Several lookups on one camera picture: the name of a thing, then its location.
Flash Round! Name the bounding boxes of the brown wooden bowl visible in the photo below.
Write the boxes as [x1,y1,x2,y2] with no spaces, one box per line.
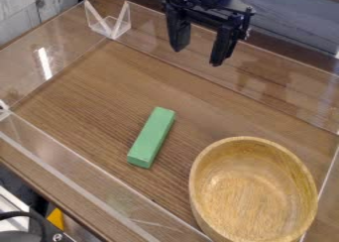
[188,136,317,242]

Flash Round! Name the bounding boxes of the green rectangular block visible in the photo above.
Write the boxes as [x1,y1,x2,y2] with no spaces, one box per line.
[127,107,175,169]

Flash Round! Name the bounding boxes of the clear acrylic enclosure walls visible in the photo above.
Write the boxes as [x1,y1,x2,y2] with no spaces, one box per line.
[0,0,339,242]

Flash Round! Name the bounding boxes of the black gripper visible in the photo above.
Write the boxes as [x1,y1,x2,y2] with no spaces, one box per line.
[165,0,255,66]

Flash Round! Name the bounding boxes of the black cable lower left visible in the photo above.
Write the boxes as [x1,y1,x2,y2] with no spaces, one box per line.
[0,210,48,242]

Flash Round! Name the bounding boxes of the yellow warning sticker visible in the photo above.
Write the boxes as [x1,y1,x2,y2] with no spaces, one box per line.
[48,208,65,230]

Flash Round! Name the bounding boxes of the clear acrylic corner bracket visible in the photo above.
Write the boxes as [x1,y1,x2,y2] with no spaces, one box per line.
[84,1,131,40]

